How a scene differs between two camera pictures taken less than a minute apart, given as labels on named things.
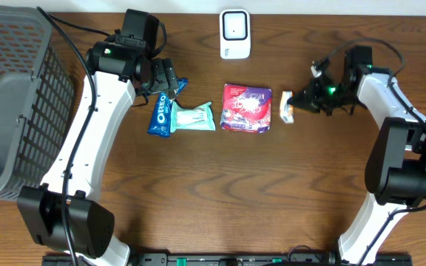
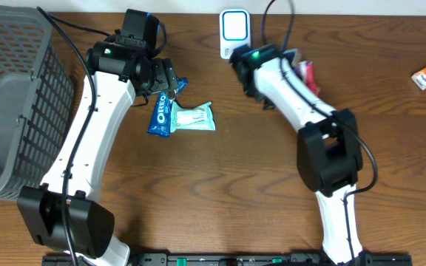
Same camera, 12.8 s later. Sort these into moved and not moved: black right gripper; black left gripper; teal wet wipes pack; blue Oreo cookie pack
Moved: black right gripper
Not moved: blue Oreo cookie pack; teal wet wipes pack; black left gripper
